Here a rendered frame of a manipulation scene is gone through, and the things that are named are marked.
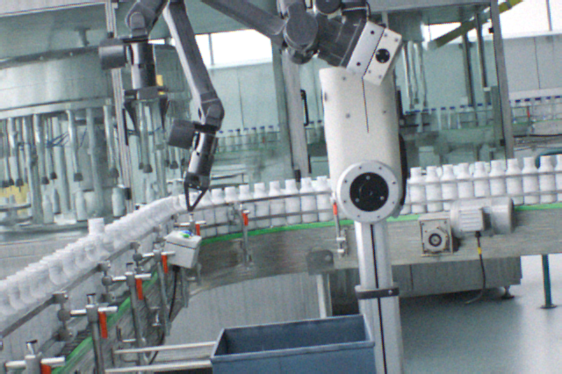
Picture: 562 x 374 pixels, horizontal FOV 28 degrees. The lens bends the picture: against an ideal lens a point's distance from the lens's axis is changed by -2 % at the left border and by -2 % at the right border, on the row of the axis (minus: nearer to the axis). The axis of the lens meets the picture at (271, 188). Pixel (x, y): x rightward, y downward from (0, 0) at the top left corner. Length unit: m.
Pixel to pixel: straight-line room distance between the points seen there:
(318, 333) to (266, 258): 1.78
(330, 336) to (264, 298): 3.56
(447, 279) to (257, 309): 2.27
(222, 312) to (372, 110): 3.38
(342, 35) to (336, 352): 0.81
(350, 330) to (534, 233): 1.74
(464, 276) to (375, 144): 5.24
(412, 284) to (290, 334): 5.53
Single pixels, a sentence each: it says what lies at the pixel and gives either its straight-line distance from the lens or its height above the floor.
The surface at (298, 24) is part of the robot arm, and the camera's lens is 2.62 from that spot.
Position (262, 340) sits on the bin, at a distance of 2.47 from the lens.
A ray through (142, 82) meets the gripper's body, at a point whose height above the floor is 1.50.
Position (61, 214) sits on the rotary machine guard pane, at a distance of 6.13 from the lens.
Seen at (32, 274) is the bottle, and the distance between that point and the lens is 2.00.
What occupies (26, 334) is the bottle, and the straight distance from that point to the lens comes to 1.89.
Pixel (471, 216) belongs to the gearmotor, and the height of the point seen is 0.99.
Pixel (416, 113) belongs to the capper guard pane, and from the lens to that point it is 7.90.
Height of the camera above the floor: 1.37
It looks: 3 degrees down
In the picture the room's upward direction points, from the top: 6 degrees counter-clockwise
